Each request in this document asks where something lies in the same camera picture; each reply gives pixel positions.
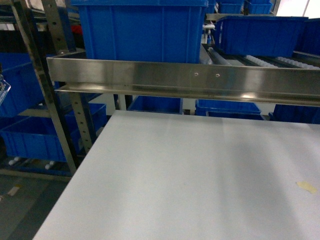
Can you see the yellow masking tape piece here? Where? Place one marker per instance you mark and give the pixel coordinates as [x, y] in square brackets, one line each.
[307, 186]

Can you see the steel rack upright post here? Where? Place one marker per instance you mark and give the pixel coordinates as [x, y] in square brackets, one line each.
[35, 47]

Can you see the blue bin upper centre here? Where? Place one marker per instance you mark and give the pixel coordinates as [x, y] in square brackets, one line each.
[266, 36]

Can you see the blue bin upper left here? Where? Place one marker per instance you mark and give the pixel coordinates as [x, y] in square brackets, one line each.
[167, 31]

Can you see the blue bin lower right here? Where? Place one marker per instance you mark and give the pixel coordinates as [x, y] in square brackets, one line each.
[295, 114]

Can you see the blue bin lower centre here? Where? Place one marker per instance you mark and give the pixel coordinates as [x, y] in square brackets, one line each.
[228, 109]

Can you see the blue bin lower centre-left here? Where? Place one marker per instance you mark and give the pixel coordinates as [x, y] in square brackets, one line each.
[157, 104]

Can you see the blue bin upper right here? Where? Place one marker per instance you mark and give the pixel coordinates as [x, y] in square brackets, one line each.
[309, 38]

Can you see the blue bin side rack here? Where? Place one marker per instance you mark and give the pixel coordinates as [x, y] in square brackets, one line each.
[36, 137]

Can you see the stainless steel shelf rail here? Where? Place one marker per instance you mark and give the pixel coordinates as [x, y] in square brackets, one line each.
[287, 86]

